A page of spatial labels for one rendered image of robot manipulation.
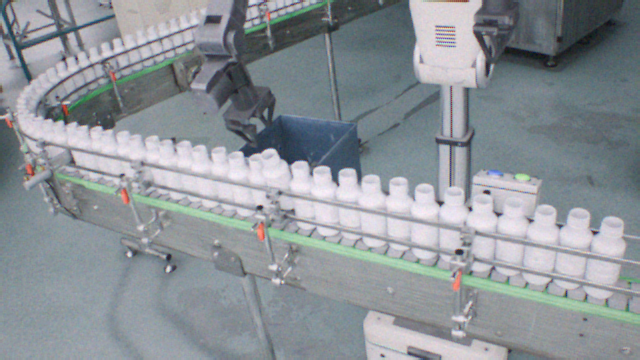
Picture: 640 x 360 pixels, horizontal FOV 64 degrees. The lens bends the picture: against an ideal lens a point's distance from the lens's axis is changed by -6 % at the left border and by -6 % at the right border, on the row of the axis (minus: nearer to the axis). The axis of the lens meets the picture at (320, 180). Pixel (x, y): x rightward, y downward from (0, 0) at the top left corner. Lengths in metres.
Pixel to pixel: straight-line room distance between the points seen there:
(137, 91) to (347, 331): 1.45
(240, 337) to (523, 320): 1.54
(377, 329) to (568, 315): 1.04
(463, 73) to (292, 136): 0.72
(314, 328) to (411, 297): 1.23
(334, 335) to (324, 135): 0.90
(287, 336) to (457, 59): 1.41
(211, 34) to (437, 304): 0.73
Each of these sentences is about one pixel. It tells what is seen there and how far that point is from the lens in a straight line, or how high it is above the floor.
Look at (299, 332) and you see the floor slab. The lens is 2.42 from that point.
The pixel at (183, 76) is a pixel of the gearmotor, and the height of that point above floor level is 0.93.
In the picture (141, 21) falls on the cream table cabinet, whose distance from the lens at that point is 5.14.
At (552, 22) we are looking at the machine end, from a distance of 4.71.
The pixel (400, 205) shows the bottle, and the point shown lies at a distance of 1.12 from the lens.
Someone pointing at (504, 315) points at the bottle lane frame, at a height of 0.92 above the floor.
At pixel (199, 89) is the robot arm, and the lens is 1.00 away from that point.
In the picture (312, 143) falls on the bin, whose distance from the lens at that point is 1.97.
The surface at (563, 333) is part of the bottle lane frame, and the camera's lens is 1.18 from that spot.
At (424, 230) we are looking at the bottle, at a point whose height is 1.08.
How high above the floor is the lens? 1.78
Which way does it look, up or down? 32 degrees down
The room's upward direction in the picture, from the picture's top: 9 degrees counter-clockwise
